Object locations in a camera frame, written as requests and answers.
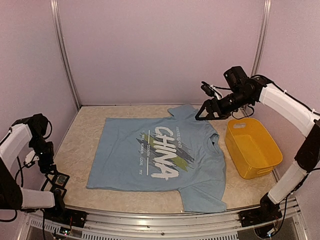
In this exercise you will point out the upper black brooch case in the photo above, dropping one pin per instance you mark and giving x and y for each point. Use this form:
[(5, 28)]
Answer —
[(56, 178)]

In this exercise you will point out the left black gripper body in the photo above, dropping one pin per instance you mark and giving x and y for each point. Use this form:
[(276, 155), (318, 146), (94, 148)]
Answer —
[(47, 155)]

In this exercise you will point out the front aluminium rail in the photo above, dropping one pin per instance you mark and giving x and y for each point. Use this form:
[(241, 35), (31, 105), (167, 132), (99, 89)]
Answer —
[(229, 225)]

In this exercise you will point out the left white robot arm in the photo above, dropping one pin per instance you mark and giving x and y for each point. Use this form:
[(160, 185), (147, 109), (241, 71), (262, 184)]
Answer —
[(25, 131)]

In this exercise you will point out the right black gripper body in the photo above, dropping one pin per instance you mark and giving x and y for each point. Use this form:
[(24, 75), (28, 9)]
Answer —
[(225, 109)]

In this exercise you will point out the left aluminium frame post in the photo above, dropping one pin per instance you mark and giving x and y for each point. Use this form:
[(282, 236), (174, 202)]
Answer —
[(54, 5)]

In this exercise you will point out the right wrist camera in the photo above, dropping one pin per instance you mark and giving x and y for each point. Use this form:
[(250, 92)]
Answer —
[(211, 91)]

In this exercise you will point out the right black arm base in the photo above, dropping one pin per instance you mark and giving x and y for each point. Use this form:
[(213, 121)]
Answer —
[(266, 212)]

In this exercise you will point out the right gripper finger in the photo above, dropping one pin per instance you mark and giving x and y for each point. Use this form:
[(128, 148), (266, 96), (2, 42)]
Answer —
[(205, 116), (205, 107)]

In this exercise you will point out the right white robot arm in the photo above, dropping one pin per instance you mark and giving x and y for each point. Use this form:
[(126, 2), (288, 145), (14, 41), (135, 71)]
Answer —
[(247, 90)]

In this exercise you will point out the yellow plastic basket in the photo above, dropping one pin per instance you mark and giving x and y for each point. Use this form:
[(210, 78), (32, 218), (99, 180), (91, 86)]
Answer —
[(251, 147)]

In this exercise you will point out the aluminium frame post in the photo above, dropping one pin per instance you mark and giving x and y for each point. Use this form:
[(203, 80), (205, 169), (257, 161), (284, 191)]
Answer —
[(54, 5), (262, 36)]

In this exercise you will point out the right aluminium frame post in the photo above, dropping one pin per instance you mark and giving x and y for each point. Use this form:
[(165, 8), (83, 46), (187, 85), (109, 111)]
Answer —
[(262, 36)]

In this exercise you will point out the green brooch in case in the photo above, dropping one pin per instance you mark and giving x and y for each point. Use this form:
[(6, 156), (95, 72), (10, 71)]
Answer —
[(61, 180)]

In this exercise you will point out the light blue printed t-shirt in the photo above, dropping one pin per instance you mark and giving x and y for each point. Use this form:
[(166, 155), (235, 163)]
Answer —
[(174, 153)]

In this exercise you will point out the lower black brooch case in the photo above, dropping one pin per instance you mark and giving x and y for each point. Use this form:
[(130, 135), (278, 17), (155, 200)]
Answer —
[(51, 186)]

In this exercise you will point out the black brooch case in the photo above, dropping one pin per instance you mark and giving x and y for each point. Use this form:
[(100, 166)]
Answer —
[(56, 178), (51, 186)]

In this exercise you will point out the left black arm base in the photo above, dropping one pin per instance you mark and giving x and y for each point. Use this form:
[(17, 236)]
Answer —
[(59, 213)]

